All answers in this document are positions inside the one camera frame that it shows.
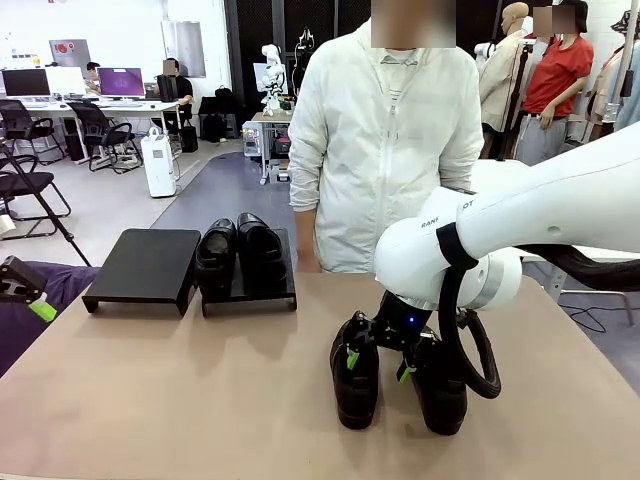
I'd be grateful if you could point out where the white air purifier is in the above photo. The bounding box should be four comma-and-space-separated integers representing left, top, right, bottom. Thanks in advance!
140, 125, 178, 199

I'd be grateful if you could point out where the monitor with purple screen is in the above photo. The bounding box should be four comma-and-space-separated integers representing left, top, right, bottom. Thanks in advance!
96, 66, 146, 98

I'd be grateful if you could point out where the seated person in black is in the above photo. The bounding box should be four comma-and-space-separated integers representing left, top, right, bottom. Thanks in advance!
155, 57, 195, 132

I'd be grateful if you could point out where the cart with computer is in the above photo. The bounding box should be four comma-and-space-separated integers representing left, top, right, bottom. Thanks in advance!
242, 112, 294, 187

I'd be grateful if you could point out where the black tripod stand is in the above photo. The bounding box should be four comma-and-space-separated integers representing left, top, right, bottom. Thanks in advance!
0, 143, 94, 268

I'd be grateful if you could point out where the black monk strap shoe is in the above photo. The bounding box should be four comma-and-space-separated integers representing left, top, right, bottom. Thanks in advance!
408, 332, 469, 436
328, 319, 382, 431

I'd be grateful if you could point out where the black backpack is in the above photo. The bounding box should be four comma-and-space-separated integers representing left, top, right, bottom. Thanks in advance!
213, 85, 237, 117

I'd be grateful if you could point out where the black corrugated cable hose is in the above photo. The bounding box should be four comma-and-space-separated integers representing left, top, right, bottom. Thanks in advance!
437, 243, 640, 400

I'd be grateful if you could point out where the black mesh office chair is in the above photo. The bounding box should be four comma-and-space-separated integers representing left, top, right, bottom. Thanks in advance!
0, 98, 66, 166
102, 121, 145, 175
66, 101, 114, 171

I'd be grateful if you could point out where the black computer tower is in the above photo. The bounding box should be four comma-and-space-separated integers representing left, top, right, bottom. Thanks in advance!
155, 73, 180, 104

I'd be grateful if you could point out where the black folding chair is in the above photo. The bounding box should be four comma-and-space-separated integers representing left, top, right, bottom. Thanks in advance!
0, 154, 72, 240

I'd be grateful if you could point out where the person in white jacket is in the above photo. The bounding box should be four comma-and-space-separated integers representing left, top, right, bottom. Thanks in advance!
288, 19, 485, 275

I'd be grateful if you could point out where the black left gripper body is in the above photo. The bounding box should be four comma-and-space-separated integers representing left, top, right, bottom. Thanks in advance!
0, 254, 47, 304

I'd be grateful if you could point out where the mannequin in beige coat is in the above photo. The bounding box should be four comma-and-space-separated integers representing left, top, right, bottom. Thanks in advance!
477, 2, 534, 161

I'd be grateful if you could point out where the black floor cable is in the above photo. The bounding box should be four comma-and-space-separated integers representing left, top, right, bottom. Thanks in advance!
567, 302, 640, 335

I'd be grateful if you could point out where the white office desk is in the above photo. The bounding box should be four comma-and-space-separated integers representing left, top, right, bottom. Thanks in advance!
0, 95, 192, 166

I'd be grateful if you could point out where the person's right hand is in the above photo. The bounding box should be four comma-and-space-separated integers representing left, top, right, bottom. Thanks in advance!
295, 234, 322, 275

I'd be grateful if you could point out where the purple beanbag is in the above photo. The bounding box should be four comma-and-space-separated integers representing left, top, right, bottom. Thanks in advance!
0, 261, 101, 379

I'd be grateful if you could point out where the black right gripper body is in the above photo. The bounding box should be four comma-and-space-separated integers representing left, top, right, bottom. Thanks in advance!
367, 291, 439, 354

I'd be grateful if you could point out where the black loafer shoe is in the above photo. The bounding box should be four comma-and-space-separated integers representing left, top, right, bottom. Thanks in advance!
236, 212, 290, 296
193, 217, 239, 301

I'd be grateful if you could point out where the person's right forearm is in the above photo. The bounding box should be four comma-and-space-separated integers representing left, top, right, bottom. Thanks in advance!
288, 164, 321, 241

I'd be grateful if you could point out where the grey metallic board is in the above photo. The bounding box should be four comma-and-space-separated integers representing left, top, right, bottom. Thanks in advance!
160, 20, 208, 79

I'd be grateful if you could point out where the black velcro strap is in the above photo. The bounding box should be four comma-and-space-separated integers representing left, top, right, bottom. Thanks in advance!
435, 222, 480, 272

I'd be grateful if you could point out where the black computer monitor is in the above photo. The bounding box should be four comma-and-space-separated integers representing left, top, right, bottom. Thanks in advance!
1, 68, 52, 99

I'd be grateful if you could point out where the figure in red t-shirt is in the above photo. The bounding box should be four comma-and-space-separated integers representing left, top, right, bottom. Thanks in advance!
517, 0, 596, 169

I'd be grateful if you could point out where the seated person at desk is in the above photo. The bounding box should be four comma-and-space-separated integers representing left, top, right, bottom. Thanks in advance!
84, 60, 103, 96

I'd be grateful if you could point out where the black shoe stand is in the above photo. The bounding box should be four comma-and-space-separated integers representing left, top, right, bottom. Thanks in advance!
81, 228, 202, 317
192, 228, 298, 318

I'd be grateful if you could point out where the black bags pile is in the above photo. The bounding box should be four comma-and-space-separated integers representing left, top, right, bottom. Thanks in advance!
198, 95, 236, 144

